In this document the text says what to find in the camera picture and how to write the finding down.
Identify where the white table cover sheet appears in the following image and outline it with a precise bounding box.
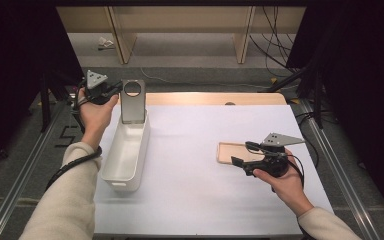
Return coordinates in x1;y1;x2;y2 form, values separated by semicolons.
93;104;334;236

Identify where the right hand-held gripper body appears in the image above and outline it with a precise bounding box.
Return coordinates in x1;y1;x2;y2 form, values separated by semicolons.
242;132;306;178

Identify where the person's right hand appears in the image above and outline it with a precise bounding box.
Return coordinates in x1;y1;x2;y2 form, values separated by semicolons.
252;148;315;218

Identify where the aluminium floor rail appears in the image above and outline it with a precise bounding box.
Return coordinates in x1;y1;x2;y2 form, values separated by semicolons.
0;99;69;240
298;99;381;240

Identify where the white plastic storage bin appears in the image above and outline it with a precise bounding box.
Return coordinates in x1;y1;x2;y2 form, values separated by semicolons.
99;109;151;193

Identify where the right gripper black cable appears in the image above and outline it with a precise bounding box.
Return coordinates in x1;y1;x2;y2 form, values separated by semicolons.
286;153;306;194

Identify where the black metal stand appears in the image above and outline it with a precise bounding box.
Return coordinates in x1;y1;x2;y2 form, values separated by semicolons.
266;64;326;130
39;71;73;134

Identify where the crumpled white paper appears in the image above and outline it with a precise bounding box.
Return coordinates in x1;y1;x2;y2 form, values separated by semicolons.
97;36;115;52

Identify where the light wooden table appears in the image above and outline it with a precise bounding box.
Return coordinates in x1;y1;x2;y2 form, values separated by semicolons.
144;92;288;107

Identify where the beige phone case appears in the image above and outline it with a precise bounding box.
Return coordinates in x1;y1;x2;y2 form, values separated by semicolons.
216;141;268;165

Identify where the light wooden shelf unit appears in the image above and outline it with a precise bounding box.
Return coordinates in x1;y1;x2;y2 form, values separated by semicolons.
55;5;307;65

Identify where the black curtain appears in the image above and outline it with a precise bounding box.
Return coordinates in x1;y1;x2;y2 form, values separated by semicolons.
0;0;84;174
286;0;384;228

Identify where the white floor cable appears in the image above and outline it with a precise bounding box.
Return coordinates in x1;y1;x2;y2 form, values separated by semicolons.
139;67;271;90

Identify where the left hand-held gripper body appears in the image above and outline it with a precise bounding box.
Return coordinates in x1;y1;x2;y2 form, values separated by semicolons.
80;69;115;106

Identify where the bundle of black floor cables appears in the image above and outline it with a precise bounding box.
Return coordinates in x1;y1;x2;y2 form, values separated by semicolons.
249;5;303;75

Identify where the person's left hand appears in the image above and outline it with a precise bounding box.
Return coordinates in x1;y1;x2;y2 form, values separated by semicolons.
78;89;120;152

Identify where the grey metal bracket stand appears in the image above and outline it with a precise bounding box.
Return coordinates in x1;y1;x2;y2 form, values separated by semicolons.
119;78;147;125

